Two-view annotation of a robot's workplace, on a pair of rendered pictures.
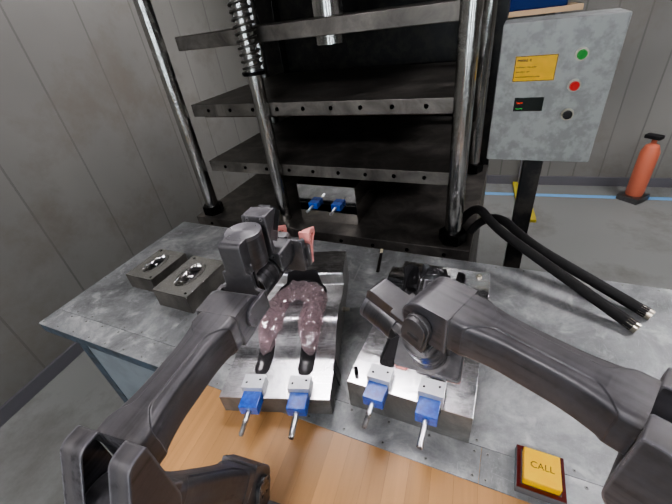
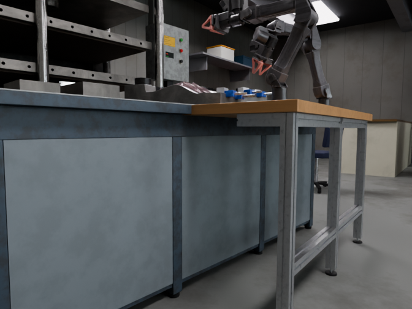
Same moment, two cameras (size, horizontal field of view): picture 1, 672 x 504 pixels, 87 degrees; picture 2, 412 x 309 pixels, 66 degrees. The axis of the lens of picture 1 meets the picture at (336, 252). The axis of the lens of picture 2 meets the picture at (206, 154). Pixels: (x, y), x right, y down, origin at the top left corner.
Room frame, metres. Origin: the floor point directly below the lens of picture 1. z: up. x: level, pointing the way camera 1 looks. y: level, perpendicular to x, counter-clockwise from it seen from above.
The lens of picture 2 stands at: (0.23, 1.62, 0.70)
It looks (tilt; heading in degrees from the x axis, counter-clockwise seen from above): 5 degrees down; 285
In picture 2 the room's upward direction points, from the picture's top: straight up
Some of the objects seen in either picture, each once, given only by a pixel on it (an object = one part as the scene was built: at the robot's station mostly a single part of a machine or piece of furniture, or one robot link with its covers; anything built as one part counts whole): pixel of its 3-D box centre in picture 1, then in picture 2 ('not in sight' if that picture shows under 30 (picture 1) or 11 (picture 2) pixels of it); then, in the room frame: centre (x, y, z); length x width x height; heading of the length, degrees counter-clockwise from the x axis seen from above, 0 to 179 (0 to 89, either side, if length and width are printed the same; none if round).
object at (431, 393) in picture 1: (426, 415); (262, 94); (0.38, -0.13, 0.89); 0.13 x 0.05 x 0.05; 153
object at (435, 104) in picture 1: (340, 87); (46, 39); (1.74, -0.12, 1.27); 1.10 x 0.74 x 0.05; 62
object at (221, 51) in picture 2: not in sight; (220, 54); (1.57, -4.45, 2.11); 0.45 x 0.38 x 0.25; 68
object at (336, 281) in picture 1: (295, 318); (183, 97); (0.73, 0.14, 0.86); 0.50 x 0.26 x 0.11; 169
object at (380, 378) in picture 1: (374, 398); (251, 92); (0.43, -0.04, 0.89); 0.13 x 0.05 x 0.05; 152
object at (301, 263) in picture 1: (274, 260); (225, 22); (0.53, 0.11, 1.20); 0.10 x 0.07 x 0.07; 68
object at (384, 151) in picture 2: not in sight; (379, 144); (-1.35, -4.90, 0.43); 2.48 x 0.79 x 0.86; 68
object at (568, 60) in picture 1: (517, 234); (168, 124); (1.16, -0.73, 0.74); 0.30 x 0.22 x 1.47; 62
